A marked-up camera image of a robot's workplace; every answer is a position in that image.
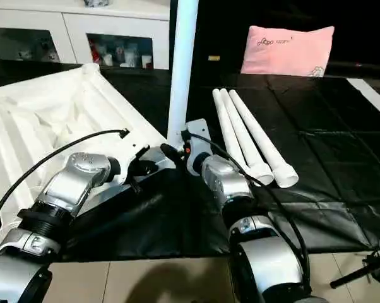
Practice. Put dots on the white plastic table leg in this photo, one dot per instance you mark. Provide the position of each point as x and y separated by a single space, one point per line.
243 136
182 63
226 126
262 139

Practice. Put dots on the white plastic table top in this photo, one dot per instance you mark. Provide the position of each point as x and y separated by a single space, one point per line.
38 113

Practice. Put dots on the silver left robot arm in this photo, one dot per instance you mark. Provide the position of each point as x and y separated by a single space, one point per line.
57 196

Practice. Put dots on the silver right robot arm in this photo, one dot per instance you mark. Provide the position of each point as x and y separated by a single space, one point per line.
266 259

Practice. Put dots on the black work mat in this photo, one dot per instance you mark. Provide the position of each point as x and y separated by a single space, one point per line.
177 221

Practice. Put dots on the red bottle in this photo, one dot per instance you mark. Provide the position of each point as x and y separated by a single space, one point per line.
93 53

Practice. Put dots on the pink pillow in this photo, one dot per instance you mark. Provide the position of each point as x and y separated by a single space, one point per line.
288 50

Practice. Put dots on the dark patterned ornament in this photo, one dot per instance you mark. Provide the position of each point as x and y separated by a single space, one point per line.
96 2

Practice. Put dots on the white glass-door cabinet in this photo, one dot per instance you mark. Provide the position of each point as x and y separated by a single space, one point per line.
51 16

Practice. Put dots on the black tripod stand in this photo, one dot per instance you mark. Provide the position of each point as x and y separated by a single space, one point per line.
360 271

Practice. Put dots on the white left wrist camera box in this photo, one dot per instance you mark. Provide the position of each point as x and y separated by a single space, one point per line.
142 154

